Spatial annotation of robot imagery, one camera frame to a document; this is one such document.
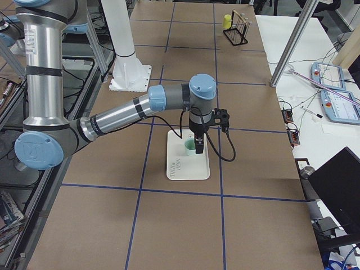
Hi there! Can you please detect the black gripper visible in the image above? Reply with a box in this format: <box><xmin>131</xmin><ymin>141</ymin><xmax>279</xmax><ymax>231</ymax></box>
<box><xmin>189</xmin><ymin>114</ymin><xmax>212</xmax><ymax>154</ymax></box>

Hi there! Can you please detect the green plastic cup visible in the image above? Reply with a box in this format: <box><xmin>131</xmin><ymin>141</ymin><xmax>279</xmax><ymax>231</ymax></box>
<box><xmin>184</xmin><ymin>138</ymin><xmax>196</xmax><ymax>156</ymax></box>

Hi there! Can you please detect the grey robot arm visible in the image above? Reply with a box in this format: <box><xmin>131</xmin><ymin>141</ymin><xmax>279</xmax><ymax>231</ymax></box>
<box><xmin>14</xmin><ymin>1</ymin><xmax>219</xmax><ymax>170</ymax></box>

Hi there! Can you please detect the cream bear print tray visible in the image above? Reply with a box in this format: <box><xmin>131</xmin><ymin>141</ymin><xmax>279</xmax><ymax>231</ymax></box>
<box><xmin>166</xmin><ymin>129</ymin><xmax>210</xmax><ymax>181</ymax></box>

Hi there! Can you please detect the yellow plastic cup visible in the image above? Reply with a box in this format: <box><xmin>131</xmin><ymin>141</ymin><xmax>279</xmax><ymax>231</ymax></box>
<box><xmin>222</xmin><ymin>14</ymin><xmax>232</xmax><ymax>30</ymax></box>

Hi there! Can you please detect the silver metal cylinder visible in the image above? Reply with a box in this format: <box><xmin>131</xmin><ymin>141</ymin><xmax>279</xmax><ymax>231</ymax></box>
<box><xmin>299</xmin><ymin>165</ymin><xmax>316</xmax><ymax>179</ymax></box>

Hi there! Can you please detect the blue teach pendant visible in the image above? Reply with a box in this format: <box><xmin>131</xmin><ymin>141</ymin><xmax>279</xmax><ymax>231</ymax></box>
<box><xmin>311</xmin><ymin>62</ymin><xmax>346</xmax><ymax>91</ymax></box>
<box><xmin>320</xmin><ymin>89</ymin><xmax>359</xmax><ymax>125</ymax></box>

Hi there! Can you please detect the black laptop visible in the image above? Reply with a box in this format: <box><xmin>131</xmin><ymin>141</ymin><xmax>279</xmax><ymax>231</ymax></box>
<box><xmin>308</xmin><ymin>147</ymin><xmax>359</xmax><ymax>234</ymax></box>

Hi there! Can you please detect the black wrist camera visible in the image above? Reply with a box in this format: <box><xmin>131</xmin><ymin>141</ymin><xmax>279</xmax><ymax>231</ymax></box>
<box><xmin>209</xmin><ymin>108</ymin><xmax>230</xmax><ymax>133</ymax></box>

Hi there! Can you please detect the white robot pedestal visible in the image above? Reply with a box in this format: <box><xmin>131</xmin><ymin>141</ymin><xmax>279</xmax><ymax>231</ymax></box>
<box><xmin>101</xmin><ymin>0</ymin><xmax>152</xmax><ymax>92</ymax></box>

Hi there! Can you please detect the black wire cup rack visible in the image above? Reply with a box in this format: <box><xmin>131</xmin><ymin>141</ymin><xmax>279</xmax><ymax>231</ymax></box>
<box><xmin>223</xmin><ymin>9</ymin><xmax>251</xmax><ymax>46</ymax></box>

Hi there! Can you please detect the aluminium frame post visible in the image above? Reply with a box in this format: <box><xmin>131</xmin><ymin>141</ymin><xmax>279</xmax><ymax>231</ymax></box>
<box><xmin>270</xmin><ymin>0</ymin><xmax>319</xmax><ymax>88</ymax></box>

